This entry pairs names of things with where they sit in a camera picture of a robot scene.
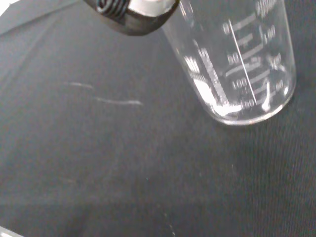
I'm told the black bench cloth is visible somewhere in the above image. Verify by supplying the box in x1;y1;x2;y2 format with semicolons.
0;0;316;237

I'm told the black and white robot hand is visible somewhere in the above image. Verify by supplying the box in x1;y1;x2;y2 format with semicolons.
82;0;180;37

